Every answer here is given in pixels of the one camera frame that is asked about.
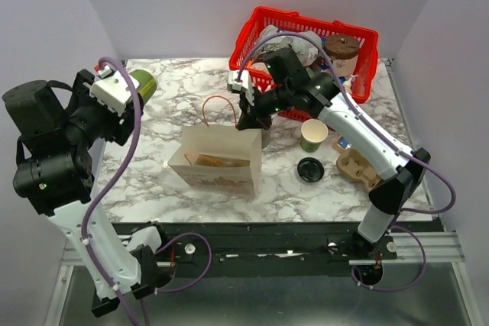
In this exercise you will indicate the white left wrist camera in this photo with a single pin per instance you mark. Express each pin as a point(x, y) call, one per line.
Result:
point(112, 92)

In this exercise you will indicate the black mounting base rail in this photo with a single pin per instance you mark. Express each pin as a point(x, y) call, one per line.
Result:
point(263, 249)

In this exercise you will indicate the red plastic shopping basket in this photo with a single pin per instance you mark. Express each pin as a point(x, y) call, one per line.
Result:
point(292, 21)

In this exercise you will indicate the cream printed paper bag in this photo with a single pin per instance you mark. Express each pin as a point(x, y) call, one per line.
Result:
point(220, 141)

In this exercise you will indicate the brown cardboard cup carrier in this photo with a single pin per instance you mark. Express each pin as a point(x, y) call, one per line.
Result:
point(352, 165)

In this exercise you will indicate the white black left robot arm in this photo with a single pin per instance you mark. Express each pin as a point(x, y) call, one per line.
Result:
point(54, 173)

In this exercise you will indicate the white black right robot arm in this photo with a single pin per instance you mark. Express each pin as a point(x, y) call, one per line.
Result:
point(400, 168)

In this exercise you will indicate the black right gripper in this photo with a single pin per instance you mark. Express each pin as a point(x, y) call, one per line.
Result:
point(249, 121)

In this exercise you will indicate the blue yellow card packet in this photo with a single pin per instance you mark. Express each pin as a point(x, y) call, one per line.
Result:
point(341, 144)

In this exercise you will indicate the grey straw holder cup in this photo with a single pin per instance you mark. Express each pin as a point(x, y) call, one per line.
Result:
point(265, 137)

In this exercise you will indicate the brown lidded white tub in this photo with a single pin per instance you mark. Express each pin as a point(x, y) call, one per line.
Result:
point(343, 50)

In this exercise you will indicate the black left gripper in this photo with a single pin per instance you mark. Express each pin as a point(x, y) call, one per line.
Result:
point(117, 130)

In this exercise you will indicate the dark printed paper cup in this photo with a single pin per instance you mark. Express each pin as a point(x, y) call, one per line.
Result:
point(260, 54)

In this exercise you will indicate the green paper coffee cup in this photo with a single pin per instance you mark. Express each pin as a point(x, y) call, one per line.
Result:
point(147, 84)

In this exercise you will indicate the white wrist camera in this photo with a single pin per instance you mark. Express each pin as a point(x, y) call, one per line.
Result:
point(112, 92)
point(242, 83)

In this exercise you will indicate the white pump bottle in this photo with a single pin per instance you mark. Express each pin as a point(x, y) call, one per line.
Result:
point(347, 82)

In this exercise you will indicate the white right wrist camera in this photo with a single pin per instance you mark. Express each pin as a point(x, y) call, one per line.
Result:
point(242, 83)

